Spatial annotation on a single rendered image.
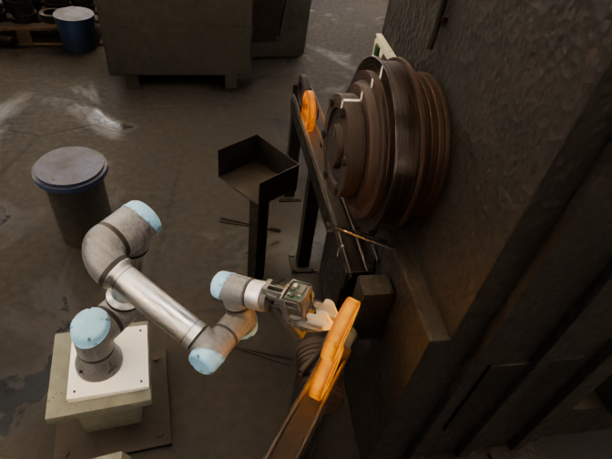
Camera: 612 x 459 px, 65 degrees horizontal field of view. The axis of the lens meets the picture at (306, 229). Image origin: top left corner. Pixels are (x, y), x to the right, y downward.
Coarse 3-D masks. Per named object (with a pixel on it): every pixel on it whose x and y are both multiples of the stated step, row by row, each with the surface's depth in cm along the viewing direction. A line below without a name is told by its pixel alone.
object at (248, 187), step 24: (240, 144) 197; (264, 144) 200; (240, 168) 204; (264, 168) 205; (288, 168) 195; (240, 192) 191; (264, 192) 183; (264, 216) 207; (264, 240) 219; (264, 264) 231
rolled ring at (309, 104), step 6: (306, 90) 221; (306, 96) 220; (312, 96) 217; (306, 102) 228; (312, 102) 216; (306, 108) 230; (312, 108) 216; (306, 114) 231; (312, 114) 216; (306, 120) 230; (312, 120) 218; (306, 126) 223; (312, 126) 220
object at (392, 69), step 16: (368, 64) 126; (384, 64) 116; (400, 64) 121; (384, 80) 115; (400, 80) 114; (400, 96) 112; (400, 112) 111; (416, 112) 111; (400, 128) 110; (416, 128) 111; (400, 144) 110; (416, 144) 111; (400, 160) 111; (416, 160) 112; (400, 176) 113; (384, 192) 117; (400, 192) 116; (384, 208) 117; (400, 208) 120; (368, 224) 131; (384, 224) 128
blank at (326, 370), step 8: (336, 360) 122; (320, 368) 120; (328, 368) 120; (336, 368) 133; (320, 376) 119; (328, 376) 119; (312, 384) 120; (320, 384) 119; (328, 384) 128; (312, 392) 121; (320, 392) 120; (320, 400) 124
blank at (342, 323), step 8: (344, 304) 109; (352, 304) 109; (360, 304) 115; (344, 312) 107; (352, 312) 107; (336, 320) 106; (344, 320) 106; (352, 320) 114; (336, 328) 105; (344, 328) 105; (328, 336) 106; (336, 336) 105; (344, 336) 115; (328, 344) 106; (336, 344) 105; (328, 352) 107; (336, 352) 107; (328, 360) 110
